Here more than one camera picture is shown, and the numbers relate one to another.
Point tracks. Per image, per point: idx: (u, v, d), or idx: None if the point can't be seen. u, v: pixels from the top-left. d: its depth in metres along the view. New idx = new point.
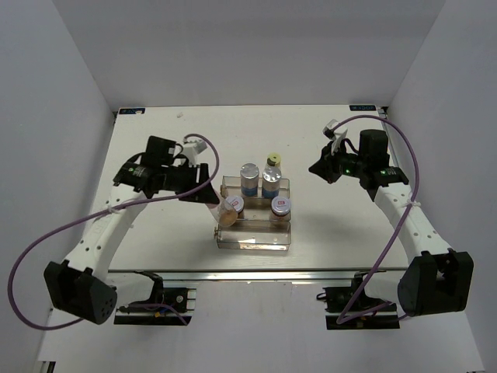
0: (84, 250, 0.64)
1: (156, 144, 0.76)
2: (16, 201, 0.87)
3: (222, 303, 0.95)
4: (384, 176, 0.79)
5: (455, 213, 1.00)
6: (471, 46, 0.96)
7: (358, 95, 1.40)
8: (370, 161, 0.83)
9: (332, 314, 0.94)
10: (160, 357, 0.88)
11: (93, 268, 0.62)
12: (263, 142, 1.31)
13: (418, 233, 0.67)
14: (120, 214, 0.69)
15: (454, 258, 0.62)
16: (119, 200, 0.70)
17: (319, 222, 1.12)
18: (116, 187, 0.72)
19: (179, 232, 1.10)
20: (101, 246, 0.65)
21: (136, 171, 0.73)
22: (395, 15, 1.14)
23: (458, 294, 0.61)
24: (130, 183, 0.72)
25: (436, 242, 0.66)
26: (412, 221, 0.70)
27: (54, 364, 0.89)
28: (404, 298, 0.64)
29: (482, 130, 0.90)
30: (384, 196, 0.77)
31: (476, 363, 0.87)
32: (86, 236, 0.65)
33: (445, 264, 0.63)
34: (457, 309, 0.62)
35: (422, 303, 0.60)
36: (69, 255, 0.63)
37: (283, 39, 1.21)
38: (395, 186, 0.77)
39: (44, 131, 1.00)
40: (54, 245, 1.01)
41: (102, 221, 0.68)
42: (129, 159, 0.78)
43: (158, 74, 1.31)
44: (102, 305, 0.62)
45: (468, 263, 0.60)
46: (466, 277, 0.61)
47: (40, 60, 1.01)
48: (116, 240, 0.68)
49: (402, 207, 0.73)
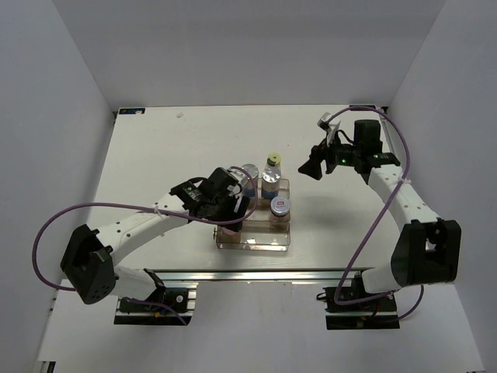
0: (114, 230, 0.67)
1: (221, 175, 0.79)
2: (15, 201, 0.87)
3: (221, 303, 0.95)
4: (377, 160, 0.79)
5: (456, 213, 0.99)
6: (471, 45, 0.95)
7: (358, 95, 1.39)
8: (363, 147, 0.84)
9: (332, 314, 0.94)
10: (160, 357, 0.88)
11: (113, 248, 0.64)
12: (263, 142, 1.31)
13: (408, 206, 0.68)
14: (162, 218, 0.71)
15: (443, 226, 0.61)
16: (167, 205, 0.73)
17: (315, 210, 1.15)
18: (170, 196, 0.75)
19: (180, 233, 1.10)
20: (130, 235, 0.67)
21: (192, 193, 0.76)
22: (396, 13, 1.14)
23: (448, 262, 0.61)
24: (181, 200, 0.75)
25: (426, 213, 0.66)
26: (402, 196, 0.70)
27: (54, 364, 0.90)
28: (397, 270, 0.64)
29: (483, 129, 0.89)
30: (377, 176, 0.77)
31: (476, 362, 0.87)
32: (124, 220, 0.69)
33: (436, 234, 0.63)
34: (449, 279, 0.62)
35: (412, 270, 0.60)
36: (103, 227, 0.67)
37: (283, 38, 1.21)
38: (387, 167, 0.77)
39: (45, 131, 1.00)
40: (53, 243, 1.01)
41: (143, 216, 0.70)
42: (192, 179, 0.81)
43: (157, 74, 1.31)
44: (98, 287, 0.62)
45: (457, 230, 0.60)
46: (455, 245, 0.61)
47: (41, 58, 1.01)
48: (147, 235, 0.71)
49: (393, 184, 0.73)
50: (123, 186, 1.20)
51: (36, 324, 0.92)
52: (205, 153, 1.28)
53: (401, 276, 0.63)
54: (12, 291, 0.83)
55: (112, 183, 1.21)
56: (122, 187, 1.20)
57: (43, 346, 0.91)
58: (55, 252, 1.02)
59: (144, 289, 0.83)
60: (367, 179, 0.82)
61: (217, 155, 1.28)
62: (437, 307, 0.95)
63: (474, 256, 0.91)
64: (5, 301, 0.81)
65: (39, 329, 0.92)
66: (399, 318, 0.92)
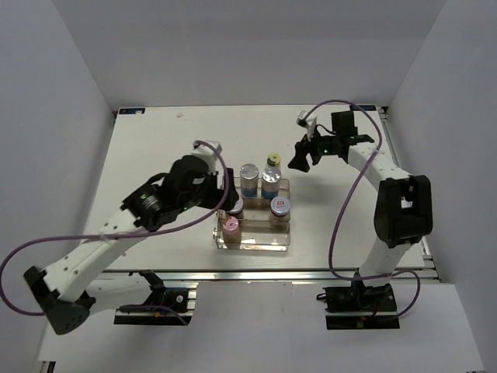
0: (61, 270, 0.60)
1: (180, 169, 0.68)
2: (15, 201, 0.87)
3: (221, 303, 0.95)
4: (353, 141, 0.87)
5: (456, 213, 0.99)
6: (471, 46, 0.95)
7: (358, 95, 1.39)
8: (340, 132, 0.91)
9: (332, 314, 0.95)
10: (160, 356, 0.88)
11: (60, 291, 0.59)
12: (263, 142, 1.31)
13: (383, 169, 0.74)
14: (111, 244, 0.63)
15: (415, 182, 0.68)
16: (116, 227, 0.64)
17: (313, 200, 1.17)
18: (121, 211, 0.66)
19: (180, 232, 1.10)
20: (78, 272, 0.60)
21: (147, 200, 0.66)
22: (396, 13, 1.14)
23: (423, 214, 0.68)
24: (134, 214, 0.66)
25: (399, 172, 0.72)
26: (377, 162, 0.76)
27: (54, 364, 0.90)
28: (380, 228, 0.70)
29: (483, 130, 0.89)
30: (353, 153, 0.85)
31: (476, 363, 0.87)
32: (71, 255, 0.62)
33: (410, 191, 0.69)
34: (426, 231, 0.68)
35: (393, 224, 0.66)
36: (51, 266, 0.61)
37: (283, 39, 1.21)
38: (363, 144, 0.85)
39: (44, 132, 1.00)
40: (53, 243, 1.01)
41: (89, 245, 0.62)
42: (148, 181, 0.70)
43: (157, 74, 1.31)
44: (67, 321, 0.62)
45: (425, 183, 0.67)
46: (427, 197, 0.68)
47: (40, 58, 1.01)
48: (102, 263, 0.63)
49: (368, 154, 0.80)
50: (122, 186, 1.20)
51: (37, 324, 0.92)
52: None
53: (384, 233, 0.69)
54: (12, 291, 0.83)
55: (112, 183, 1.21)
56: (121, 187, 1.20)
57: (43, 346, 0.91)
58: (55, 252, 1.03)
59: (135, 296, 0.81)
60: (348, 159, 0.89)
61: None
62: (436, 306, 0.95)
63: (474, 256, 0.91)
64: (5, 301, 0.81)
65: (39, 329, 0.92)
66: (397, 316, 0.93)
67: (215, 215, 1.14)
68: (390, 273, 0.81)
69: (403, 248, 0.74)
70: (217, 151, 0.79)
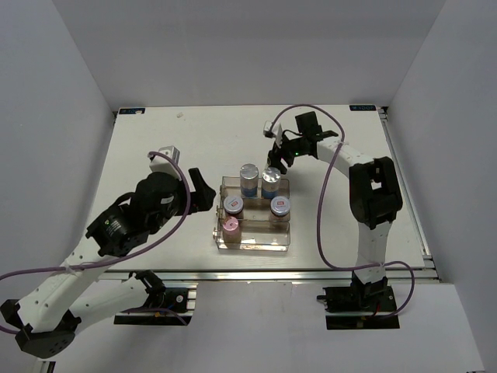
0: (33, 303, 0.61)
1: (147, 189, 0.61)
2: (15, 201, 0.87)
3: (221, 302, 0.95)
4: (320, 137, 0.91)
5: (455, 213, 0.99)
6: (471, 45, 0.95)
7: (359, 95, 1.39)
8: (307, 131, 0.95)
9: (332, 314, 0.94)
10: (160, 356, 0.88)
11: (33, 325, 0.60)
12: (263, 142, 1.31)
13: (350, 157, 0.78)
14: (78, 276, 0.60)
15: (380, 164, 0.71)
16: (82, 257, 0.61)
17: (317, 197, 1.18)
18: (86, 238, 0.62)
19: (179, 233, 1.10)
20: (47, 305, 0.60)
21: (112, 226, 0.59)
22: (396, 13, 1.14)
23: (392, 191, 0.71)
24: (98, 242, 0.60)
25: (365, 158, 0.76)
26: (344, 152, 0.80)
27: (54, 364, 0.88)
28: (357, 211, 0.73)
29: (483, 129, 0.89)
30: (322, 148, 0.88)
31: (476, 362, 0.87)
32: (40, 287, 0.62)
33: (377, 172, 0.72)
34: (398, 206, 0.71)
35: (367, 204, 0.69)
36: (26, 298, 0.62)
37: (283, 39, 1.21)
38: (328, 139, 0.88)
39: (44, 132, 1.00)
40: (53, 243, 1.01)
41: (57, 278, 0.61)
42: (116, 201, 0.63)
43: (157, 74, 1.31)
44: (50, 346, 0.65)
45: (389, 162, 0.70)
46: (393, 176, 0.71)
47: (40, 58, 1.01)
48: (73, 294, 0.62)
49: (334, 147, 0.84)
50: (122, 186, 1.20)
51: None
52: (205, 153, 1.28)
53: (361, 215, 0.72)
54: (12, 291, 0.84)
55: (112, 183, 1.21)
56: (121, 187, 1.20)
57: None
58: (54, 252, 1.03)
59: (127, 303, 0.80)
60: (318, 155, 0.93)
61: (217, 155, 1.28)
62: (436, 306, 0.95)
63: (474, 256, 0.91)
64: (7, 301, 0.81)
65: None
66: (397, 313, 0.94)
67: (215, 216, 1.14)
68: (381, 261, 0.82)
69: (386, 228, 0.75)
70: (176, 152, 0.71)
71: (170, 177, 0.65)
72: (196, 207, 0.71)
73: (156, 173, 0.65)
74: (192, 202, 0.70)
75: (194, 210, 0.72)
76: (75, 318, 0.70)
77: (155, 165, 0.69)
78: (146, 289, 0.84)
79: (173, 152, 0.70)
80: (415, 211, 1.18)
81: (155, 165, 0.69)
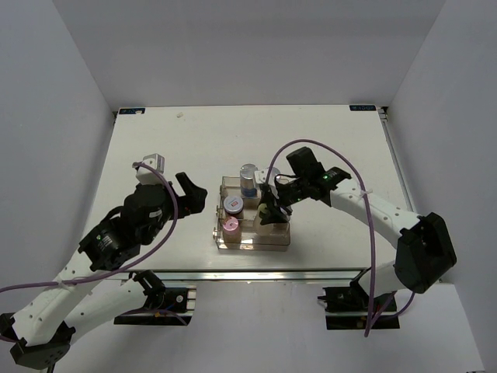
0: (27, 317, 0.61)
1: (134, 204, 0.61)
2: (15, 202, 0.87)
3: (221, 302, 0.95)
4: (328, 179, 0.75)
5: (454, 214, 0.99)
6: (471, 45, 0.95)
7: (359, 95, 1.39)
8: (307, 176, 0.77)
9: (332, 314, 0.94)
10: (160, 356, 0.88)
11: (27, 339, 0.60)
12: (263, 143, 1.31)
13: (388, 217, 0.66)
14: (70, 291, 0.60)
15: (428, 222, 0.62)
16: (75, 272, 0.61)
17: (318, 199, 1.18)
18: (78, 254, 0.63)
19: (179, 234, 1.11)
20: (42, 319, 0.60)
21: (103, 242, 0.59)
22: (396, 13, 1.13)
23: (446, 250, 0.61)
24: (90, 257, 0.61)
25: (406, 216, 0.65)
26: (377, 209, 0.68)
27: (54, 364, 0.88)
28: (408, 279, 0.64)
29: (484, 129, 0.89)
30: (338, 198, 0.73)
31: (477, 363, 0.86)
32: (34, 301, 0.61)
33: (422, 231, 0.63)
34: (451, 263, 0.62)
35: (429, 277, 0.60)
36: (19, 311, 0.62)
37: (283, 39, 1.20)
38: (343, 184, 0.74)
39: (44, 133, 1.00)
40: (52, 245, 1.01)
41: (50, 294, 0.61)
42: (106, 216, 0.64)
43: (157, 74, 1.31)
44: (45, 358, 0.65)
45: (438, 219, 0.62)
46: (446, 233, 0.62)
47: (40, 58, 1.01)
48: (67, 308, 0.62)
49: (360, 200, 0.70)
50: (123, 187, 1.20)
51: None
52: (205, 153, 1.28)
53: (415, 284, 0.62)
54: (13, 291, 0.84)
55: (112, 183, 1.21)
56: (121, 188, 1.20)
57: None
58: (55, 253, 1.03)
59: (126, 305, 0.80)
60: (331, 202, 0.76)
61: (217, 155, 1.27)
62: (436, 306, 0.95)
63: (474, 257, 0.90)
64: (8, 302, 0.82)
65: None
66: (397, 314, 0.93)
67: (215, 216, 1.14)
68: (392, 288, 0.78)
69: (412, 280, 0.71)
70: (161, 162, 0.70)
71: (158, 189, 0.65)
72: (188, 210, 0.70)
73: (142, 187, 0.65)
74: (183, 207, 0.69)
75: (186, 214, 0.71)
76: (69, 329, 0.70)
77: (140, 176, 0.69)
78: (146, 289, 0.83)
79: (158, 162, 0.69)
80: (415, 210, 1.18)
81: (139, 176, 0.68)
